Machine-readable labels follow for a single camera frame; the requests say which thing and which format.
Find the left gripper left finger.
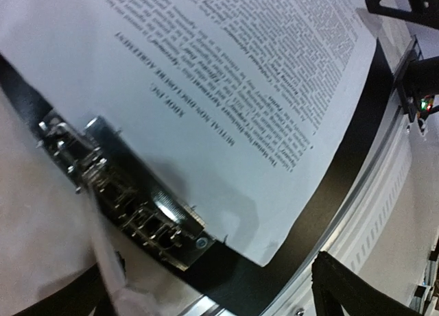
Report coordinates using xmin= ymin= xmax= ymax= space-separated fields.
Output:
xmin=17 ymin=266 xmax=113 ymax=315

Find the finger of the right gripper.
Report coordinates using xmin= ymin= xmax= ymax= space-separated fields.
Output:
xmin=364 ymin=0 xmax=439 ymax=24

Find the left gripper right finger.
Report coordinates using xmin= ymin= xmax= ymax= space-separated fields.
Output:
xmin=311 ymin=251 xmax=418 ymax=316

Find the black clip folder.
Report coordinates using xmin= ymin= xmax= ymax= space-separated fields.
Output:
xmin=1 ymin=34 xmax=393 ymax=315

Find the white paper stack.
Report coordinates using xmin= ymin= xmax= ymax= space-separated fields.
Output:
xmin=1 ymin=0 xmax=376 ymax=266

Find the aluminium front rail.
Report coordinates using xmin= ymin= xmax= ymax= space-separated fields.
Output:
xmin=178 ymin=103 xmax=412 ymax=316

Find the perforated white cable tray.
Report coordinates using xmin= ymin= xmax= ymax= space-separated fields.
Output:
xmin=329 ymin=130 xmax=439 ymax=272

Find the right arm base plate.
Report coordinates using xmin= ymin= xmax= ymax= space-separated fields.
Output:
xmin=394 ymin=36 xmax=438 ymax=123

